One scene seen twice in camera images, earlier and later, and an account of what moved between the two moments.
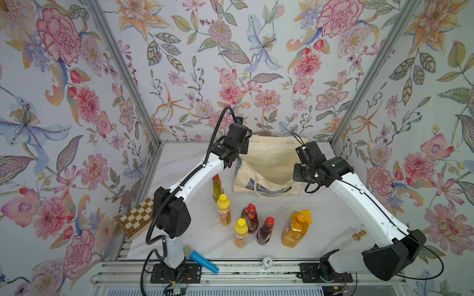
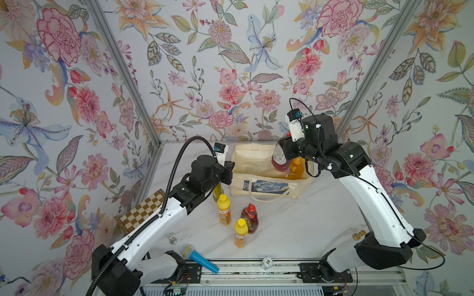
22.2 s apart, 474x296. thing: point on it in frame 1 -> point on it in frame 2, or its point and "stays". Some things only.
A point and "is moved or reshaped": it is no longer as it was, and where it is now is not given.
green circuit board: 179,291 stays
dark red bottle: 249,214 stays
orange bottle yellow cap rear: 223,205 stays
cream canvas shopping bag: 266,169 stays
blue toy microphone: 190,253 stays
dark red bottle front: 264,233 -> 279,158
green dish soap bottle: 216,188 stays
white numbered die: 266,263 stays
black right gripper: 297,173 -> 291,147
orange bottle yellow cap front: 241,233 stays
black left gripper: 243,141 -> 228,174
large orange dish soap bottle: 295,227 is moved or reshaped
